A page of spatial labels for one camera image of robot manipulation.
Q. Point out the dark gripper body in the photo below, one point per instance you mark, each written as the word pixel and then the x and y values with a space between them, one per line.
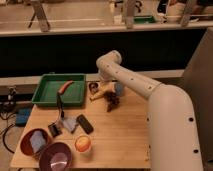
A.
pixel 93 87

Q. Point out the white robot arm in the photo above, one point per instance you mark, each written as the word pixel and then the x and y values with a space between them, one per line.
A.
pixel 173 135

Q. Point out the blue sponge in bowl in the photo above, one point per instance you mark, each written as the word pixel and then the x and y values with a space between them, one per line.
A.
pixel 37 141

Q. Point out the purple bowl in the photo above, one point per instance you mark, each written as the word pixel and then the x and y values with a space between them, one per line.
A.
pixel 56 157

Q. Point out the brown bowl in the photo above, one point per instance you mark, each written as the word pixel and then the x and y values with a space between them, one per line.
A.
pixel 26 147

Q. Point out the dark grape bunch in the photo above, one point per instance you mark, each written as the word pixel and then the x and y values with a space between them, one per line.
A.
pixel 112 100

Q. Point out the blue cup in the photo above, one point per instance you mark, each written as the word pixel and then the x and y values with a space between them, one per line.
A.
pixel 119 88

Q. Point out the orange carrot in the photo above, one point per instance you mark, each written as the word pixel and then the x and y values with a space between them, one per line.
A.
pixel 64 86

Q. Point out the black remote control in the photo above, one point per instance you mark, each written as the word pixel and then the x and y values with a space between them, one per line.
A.
pixel 85 124

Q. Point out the grey folded cloth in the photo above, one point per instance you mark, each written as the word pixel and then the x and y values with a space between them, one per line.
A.
pixel 70 124

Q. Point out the green plastic tray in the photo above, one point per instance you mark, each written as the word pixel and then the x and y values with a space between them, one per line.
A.
pixel 69 87

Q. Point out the small black block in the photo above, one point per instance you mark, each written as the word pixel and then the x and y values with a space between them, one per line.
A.
pixel 54 129

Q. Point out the orange fruit in cup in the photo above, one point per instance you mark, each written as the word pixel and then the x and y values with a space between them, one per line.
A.
pixel 83 144

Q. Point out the blue box beside table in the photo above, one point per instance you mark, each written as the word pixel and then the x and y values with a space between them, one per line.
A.
pixel 22 116

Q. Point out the black handled brush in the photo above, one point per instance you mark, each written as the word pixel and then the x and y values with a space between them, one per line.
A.
pixel 60 106

